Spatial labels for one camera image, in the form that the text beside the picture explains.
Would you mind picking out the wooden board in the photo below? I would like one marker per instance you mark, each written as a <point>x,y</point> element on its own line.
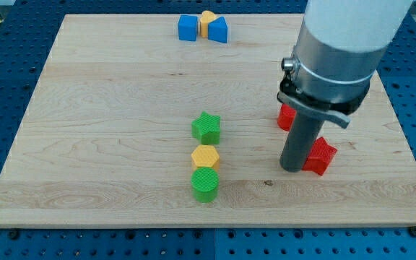
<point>106,139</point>

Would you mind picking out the green cylinder block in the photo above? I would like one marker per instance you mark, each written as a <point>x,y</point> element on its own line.
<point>204,183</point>

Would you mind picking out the yellow hexagon block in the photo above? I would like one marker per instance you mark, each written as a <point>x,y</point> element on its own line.
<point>205,156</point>

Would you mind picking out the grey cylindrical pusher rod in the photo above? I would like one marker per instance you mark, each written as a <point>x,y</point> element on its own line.
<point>299,142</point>

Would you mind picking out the red round block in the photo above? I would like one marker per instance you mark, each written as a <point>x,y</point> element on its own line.
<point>286,117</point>

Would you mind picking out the yellow heart block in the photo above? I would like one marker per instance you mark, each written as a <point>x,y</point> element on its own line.
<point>206,18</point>

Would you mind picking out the blue cube block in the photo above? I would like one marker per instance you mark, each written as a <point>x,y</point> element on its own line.
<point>187,27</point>

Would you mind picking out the green star block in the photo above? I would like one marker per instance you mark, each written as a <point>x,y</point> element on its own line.
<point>206,128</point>

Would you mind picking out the black and grey clamp bracket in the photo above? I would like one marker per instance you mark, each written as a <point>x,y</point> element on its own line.
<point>337,113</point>

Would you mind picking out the blue triangle block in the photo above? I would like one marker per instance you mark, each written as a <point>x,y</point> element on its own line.
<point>218,30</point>

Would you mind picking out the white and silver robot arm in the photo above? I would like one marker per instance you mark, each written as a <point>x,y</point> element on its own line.
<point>340,44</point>

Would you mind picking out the red star block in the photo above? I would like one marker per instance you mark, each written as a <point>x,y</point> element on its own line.
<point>320,157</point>

